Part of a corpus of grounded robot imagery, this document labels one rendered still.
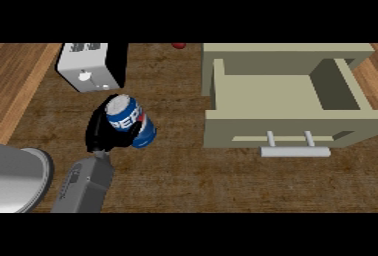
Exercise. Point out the beige cabinet body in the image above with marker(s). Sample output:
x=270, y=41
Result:
x=275, y=53

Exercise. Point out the beige open drawer box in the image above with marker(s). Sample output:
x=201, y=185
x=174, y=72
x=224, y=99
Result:
x=266, y=93

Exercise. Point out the grey round object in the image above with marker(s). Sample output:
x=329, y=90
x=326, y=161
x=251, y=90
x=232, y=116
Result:
x=19, y=180

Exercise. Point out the white toaster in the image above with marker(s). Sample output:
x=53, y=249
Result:
x=86, y=71

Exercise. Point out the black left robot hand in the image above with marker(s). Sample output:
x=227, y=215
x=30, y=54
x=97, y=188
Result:
x=97, y=133

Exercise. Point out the small red object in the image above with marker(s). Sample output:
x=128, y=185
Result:
x=177, y=45

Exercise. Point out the blue soda can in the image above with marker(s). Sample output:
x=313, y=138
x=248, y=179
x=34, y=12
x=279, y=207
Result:
x=127, y=115

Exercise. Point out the beige drawer front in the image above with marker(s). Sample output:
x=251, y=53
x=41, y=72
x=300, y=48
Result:
x=245, y=128

